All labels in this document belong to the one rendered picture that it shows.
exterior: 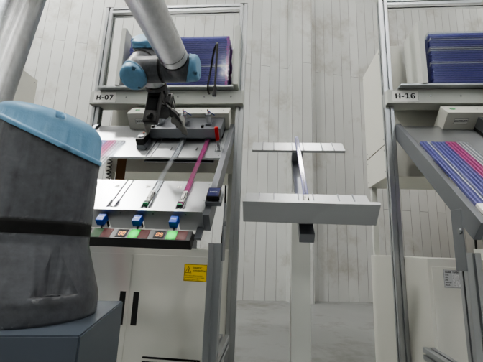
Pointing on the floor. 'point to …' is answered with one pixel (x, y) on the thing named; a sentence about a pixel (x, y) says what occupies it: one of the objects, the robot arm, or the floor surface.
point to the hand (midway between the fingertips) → (167, 136)
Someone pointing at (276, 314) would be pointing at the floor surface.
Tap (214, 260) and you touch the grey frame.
